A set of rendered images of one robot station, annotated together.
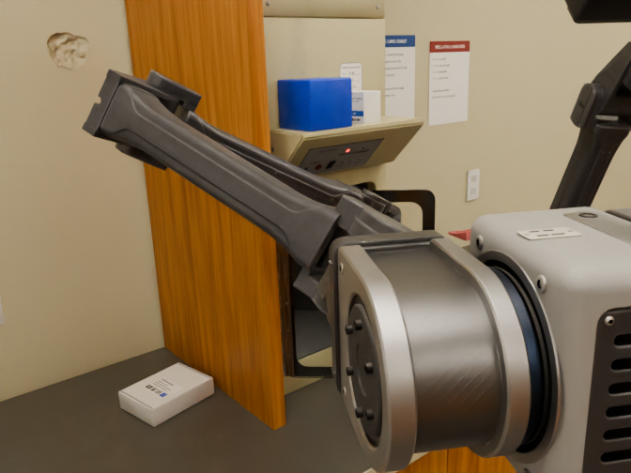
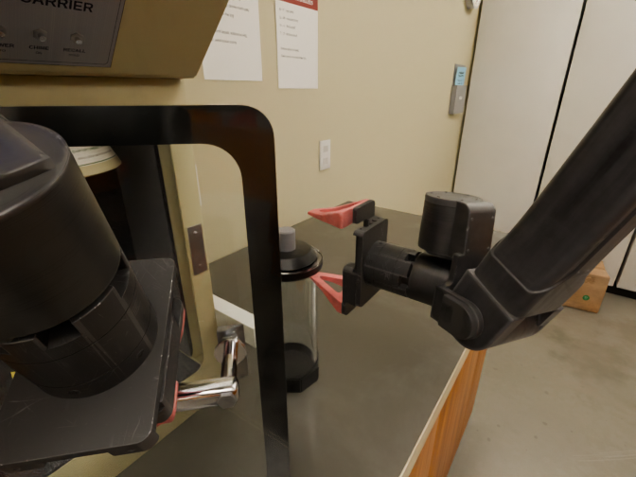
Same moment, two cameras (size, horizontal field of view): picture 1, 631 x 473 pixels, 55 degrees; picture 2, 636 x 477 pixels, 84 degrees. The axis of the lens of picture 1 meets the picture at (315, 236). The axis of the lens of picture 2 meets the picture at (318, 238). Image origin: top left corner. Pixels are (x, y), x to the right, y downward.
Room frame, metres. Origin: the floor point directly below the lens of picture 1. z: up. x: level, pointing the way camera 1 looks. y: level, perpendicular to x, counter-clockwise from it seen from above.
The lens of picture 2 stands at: (0.88, -0.19, 1.40)
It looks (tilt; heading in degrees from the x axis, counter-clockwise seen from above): 23 degrees down; 344
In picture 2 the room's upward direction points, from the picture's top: straight up
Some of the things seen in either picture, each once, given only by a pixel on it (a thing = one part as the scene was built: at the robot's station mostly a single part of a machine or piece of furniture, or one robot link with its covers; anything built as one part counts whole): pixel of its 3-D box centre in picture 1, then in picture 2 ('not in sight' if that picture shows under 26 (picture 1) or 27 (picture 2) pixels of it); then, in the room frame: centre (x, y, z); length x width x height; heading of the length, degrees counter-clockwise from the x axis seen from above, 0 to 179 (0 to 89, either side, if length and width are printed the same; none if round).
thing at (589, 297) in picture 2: not in sight; (566, 278); (2.53, -2.51, 0.14); 0.41 x 0.33 x 0.29; 45
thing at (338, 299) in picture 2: not in sight; (338, 274); (1.28, -0.33, 1.16); 0.09 x 0.07 x 0.07; 38
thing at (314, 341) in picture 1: (356, 288); (93, 374); (1.13, -0.08, 1.19); 0.30 x 0.01 x 0.40; 85
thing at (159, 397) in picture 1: (167, 392); not in sight; (1.15, 0.33, 0.96); 0.16 x 0.12 x 0.04; 140
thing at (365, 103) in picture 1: (362, 106); not in sight; (1.23, -0.10, 1.54); 0.05 x 0.05 x 0.06; 44
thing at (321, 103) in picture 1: (315, 103); not in sight; (1.15, -0.01, 1.56); 0.10 x 0.10 x 0.09; 38
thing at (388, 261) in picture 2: not in sight; (387, 266); (1.22, -0.38, 1.20); 0.07 x 0.07 x 0.10; 38
